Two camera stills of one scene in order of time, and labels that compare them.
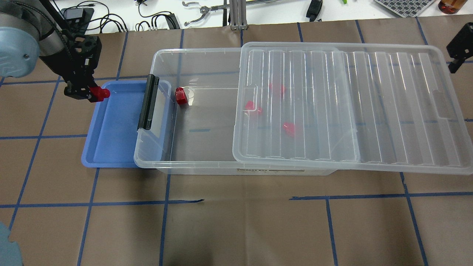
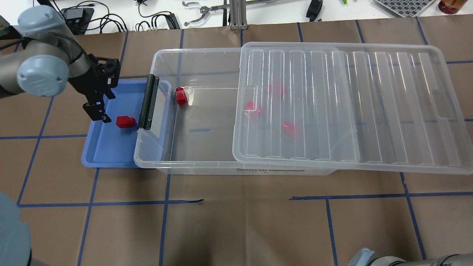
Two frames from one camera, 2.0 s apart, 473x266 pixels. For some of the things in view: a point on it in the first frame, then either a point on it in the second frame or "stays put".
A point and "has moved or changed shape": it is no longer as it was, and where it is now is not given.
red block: x=249 y=105 stays put
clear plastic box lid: x=388 y=108 stays put
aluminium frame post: x=238 y=15 stays put
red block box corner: x=181 y=96 stays put
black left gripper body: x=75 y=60 -> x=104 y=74
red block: x=278 y=87 stays put
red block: x=99 y=94 has moved or changed shape
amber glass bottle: x=451 y=7 stays put
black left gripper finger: x=80 y=92 -> x=96 y=111
